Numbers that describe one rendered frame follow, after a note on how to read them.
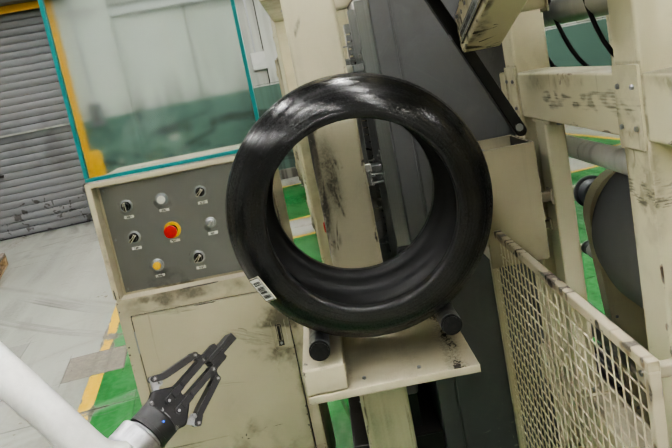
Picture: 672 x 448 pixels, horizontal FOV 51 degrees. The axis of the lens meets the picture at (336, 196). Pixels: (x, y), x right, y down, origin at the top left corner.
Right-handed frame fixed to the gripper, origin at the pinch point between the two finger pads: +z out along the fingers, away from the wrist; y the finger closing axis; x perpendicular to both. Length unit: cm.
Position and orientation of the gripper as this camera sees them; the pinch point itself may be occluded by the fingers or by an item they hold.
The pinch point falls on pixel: (219, 349)
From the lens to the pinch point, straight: 138.7
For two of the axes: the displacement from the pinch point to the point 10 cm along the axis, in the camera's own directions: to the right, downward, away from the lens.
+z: 5.3, -6.0, 6.0
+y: 6.5, 7.4, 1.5
